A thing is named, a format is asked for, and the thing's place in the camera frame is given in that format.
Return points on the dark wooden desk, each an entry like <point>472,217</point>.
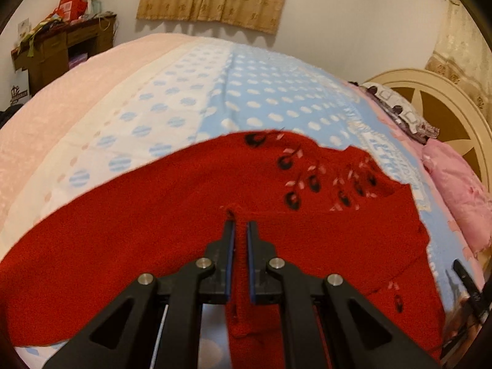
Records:
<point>53,51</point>

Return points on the blue polka dot bedsheet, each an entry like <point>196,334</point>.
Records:
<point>158,95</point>

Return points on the white patterned pillow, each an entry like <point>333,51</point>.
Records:
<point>401,111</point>

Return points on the green striped cloth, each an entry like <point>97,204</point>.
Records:
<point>27,40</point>

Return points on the cream wooden headboard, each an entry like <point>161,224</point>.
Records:
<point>461,124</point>

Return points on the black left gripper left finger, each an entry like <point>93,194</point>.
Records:
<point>155,322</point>

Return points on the red knitted embroidered sweater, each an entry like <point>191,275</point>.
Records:
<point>326,211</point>

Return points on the pink folded blanket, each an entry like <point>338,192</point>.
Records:
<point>466,197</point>

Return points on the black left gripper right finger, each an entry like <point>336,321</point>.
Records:
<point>326,322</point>

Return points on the beige right window curtain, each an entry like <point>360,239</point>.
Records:
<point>462,55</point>

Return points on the white card on desk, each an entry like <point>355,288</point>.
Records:
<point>24,28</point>

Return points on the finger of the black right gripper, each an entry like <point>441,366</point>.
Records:
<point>475,297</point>

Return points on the clear plastic bottle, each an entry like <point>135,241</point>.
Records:
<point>95,7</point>

